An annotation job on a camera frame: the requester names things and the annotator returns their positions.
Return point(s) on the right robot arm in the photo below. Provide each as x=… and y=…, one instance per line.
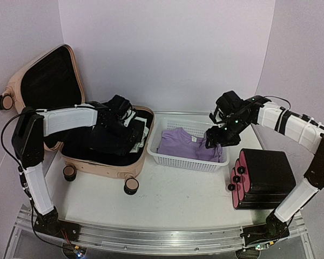
x=232, y=115

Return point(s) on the white plastic mesh basket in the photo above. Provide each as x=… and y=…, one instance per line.
x=195, y=128

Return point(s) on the pink hard-shell suitcase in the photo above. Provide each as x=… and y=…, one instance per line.
x=53, y=80

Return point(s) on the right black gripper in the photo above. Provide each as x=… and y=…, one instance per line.
x=215, y=139

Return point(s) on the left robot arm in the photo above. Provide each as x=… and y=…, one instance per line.
x=28, y=140

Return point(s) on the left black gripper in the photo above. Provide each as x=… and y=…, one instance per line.
x=128, y=134

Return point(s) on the white printed t-shirt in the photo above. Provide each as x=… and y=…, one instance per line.
x=140, y=131

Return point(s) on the black clothing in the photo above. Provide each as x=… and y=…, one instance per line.
x=98, y=139

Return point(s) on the purple shirt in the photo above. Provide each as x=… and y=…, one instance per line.
x=177, y=142

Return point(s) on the black pink tiered rack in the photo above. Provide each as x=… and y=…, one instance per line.
x=260, y=179

